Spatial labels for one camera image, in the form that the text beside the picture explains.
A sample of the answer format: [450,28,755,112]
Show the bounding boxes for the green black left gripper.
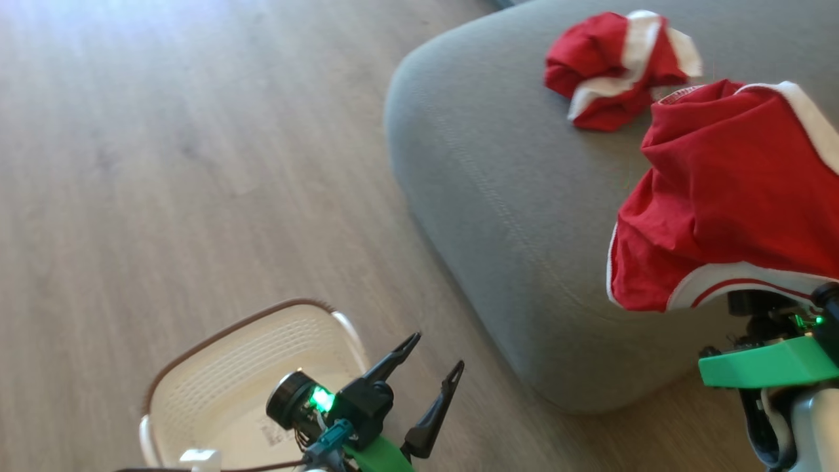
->
[340,331,465,472]

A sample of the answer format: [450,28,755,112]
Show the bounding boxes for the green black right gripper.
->
[697,288,839,390]

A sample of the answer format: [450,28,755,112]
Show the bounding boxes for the red shorts with white trim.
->
[606,79,839,313]

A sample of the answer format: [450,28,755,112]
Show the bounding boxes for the red white striped shirt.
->
[543,9,704,133]

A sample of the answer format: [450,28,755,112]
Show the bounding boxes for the cream laundry basket brown rim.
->
[138,298,370,472]

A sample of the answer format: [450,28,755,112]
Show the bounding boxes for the grey fabric sofa seat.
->
[384,0,839,416]

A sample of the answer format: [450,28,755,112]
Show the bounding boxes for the teal left camera connector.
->
[302,419,356,470]

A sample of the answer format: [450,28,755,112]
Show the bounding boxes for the white cable label tag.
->
[178,448,223,472]

